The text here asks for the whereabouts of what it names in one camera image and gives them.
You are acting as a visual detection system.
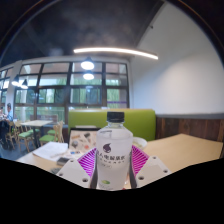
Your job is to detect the group of green-seated wooden chairs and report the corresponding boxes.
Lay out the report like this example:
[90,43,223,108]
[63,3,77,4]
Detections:
[6,119,66,151]

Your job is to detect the person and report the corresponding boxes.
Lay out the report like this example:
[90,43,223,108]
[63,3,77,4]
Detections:
[1,102,14,148]

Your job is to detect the white paper sheet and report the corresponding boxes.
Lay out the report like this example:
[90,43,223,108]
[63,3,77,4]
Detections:
[32,141,69,162]

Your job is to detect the long linear ceiling light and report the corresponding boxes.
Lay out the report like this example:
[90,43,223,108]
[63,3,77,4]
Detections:
[73,46,159,61]

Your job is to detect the green upholstered bench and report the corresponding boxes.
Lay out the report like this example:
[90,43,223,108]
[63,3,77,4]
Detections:
[67,108,157,142]

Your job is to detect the group of pendant lamps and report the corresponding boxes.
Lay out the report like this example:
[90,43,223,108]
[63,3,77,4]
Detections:
[11,56,96,90]

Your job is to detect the clear plastic water bottle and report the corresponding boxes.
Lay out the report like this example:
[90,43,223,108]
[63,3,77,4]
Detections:
[95,111,134,191]

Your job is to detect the wooden dining table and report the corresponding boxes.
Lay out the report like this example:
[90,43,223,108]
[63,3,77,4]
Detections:
[20,119,54,148]

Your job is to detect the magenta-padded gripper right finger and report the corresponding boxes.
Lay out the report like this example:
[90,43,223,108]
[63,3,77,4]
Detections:
[129,144,173,188]

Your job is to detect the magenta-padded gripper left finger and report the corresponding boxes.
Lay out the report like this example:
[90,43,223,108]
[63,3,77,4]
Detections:
[55,147,98,189]

